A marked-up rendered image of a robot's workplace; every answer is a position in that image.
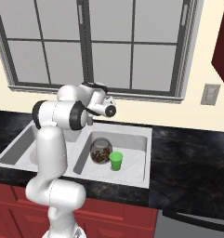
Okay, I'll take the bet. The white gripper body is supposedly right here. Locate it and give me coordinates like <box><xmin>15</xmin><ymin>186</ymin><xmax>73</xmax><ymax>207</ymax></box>
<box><xmin>104</xmin><ymin>95</ymin><xmax>117</xmax><ymax>108</ymax></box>

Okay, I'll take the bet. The grey sink tap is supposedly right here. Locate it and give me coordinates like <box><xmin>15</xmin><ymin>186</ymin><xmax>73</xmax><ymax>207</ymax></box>
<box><xmin>86</xmin><ymin>112</ymin><xmax>95</xmax><ymax>126</ymax></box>

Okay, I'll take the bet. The steel double sink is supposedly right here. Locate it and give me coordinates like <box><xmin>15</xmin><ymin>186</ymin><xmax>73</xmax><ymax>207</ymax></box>
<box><xmin>0</xmin><ymin>118</ymin><xmax>153</xmax><ymax>190</ymax></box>

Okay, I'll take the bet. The glass jar with brown contents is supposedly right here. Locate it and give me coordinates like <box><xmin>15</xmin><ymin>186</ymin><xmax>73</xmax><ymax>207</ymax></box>
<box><xmin>89</xmin><ymin>137</ymin><xmax>113</xmax><ymax>165</ymax></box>

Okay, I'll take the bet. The green cup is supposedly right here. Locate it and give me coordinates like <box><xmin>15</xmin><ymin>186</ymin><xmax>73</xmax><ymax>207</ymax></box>
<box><xmin>109</xmin><ymin>151</ymin><xmax>124</xmax><ymax>172</ymax></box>

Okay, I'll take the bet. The grey framed window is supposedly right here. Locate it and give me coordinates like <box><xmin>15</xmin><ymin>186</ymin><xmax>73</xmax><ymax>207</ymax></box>
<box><xmin>0</xmin><ymin>0</ymin><xmax>205</xmax><ymax>104</ymax></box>

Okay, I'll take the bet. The red base cupboard run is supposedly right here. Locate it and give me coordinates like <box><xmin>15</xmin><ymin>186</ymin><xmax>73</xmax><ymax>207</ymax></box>
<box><xmin>0</xmin><ymin>181</ymin><xmax>160</xmax><ymax>238</ymax></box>

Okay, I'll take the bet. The grey dishwasher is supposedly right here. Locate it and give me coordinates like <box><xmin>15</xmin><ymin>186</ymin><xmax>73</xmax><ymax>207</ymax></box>
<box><xmin>152</xmin><ymin>208</ymin><xmax>224</xmax><ymax>238</ymax></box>

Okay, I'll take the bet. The grey wall outlet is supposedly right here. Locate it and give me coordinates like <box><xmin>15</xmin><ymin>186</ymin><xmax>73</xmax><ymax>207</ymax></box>
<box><xmin>200</xmin><ymin>83</ymin><xmax>222</xmax><ymax>107</ymax></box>

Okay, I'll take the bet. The dark dishwasher handle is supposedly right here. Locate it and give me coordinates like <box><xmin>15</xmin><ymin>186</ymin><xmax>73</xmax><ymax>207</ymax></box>
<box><xmin>161</xmin><ymin>210</ymin><xmax>224</xmax><ymax>233</ymax></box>

